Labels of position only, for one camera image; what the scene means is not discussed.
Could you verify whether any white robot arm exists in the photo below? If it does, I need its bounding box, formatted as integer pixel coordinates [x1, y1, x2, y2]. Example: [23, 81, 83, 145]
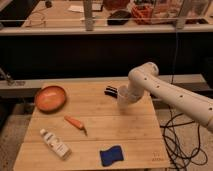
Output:
[126, 62, 213, 133]

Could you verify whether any orange bowl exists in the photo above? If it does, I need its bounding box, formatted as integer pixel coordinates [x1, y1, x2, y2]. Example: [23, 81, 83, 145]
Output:
[34, 85, 67, 113]

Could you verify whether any blue sponge cloth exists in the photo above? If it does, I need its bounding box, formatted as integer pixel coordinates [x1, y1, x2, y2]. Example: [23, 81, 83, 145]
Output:
[100, 145, 124, 167]

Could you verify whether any black object on bench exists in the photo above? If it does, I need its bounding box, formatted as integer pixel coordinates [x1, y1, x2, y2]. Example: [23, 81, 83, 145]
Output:
[107, 10, 131, 25]

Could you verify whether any white tube bottle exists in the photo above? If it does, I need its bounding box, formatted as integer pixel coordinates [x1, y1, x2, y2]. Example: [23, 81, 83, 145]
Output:
[40, 129, 71, 159]

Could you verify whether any orange basket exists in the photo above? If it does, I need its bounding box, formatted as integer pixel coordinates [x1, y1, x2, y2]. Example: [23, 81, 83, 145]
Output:
[131, 5, 153, 25]

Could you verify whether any white paper sheet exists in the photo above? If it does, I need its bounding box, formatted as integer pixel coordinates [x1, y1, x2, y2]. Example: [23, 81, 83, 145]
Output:
[68, 5, 84, 13]

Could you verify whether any metal vertical post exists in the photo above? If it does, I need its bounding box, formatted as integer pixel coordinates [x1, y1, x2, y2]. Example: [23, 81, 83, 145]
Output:
[83, 0, 93, 31]

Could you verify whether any black floor cable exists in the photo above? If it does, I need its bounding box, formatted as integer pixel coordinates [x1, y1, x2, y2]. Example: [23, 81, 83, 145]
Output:
[159, 105, 209, 171]

